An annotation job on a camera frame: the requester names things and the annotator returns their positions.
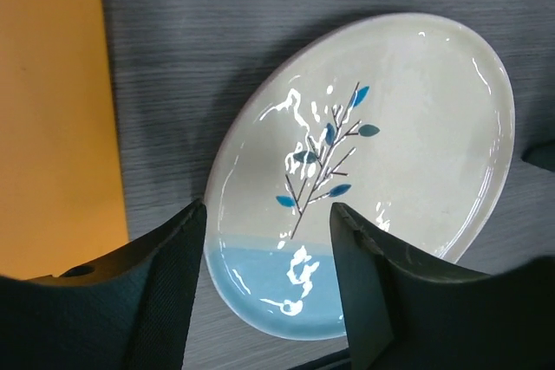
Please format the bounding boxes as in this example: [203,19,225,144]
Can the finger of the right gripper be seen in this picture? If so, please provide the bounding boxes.
[522,140,555,169]

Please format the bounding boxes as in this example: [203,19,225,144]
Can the white blue leaf plate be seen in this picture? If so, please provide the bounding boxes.
[204,13,515,341]

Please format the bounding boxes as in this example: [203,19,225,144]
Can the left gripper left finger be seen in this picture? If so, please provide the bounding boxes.
[1,200,206,369]

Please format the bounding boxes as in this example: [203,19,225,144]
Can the orange mat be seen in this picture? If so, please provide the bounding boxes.
[1,0,127,279]

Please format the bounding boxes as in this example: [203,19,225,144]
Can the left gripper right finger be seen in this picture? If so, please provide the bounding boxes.
[330,203,554,369]

